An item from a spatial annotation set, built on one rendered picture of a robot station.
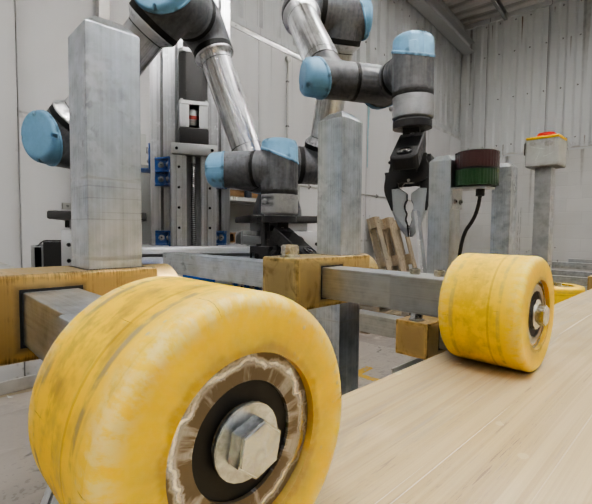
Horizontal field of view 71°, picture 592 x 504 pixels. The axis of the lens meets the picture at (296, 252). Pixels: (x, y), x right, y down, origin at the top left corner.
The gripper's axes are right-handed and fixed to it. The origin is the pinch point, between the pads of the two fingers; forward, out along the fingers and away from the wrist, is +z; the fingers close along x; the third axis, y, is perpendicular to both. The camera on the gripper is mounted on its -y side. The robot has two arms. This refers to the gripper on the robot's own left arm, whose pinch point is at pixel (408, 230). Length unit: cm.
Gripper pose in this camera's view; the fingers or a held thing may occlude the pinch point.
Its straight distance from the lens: 79.0
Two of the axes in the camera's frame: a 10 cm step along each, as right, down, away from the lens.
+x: -9.0, -0.2, 4.2
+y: 4.3, -0.7, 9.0
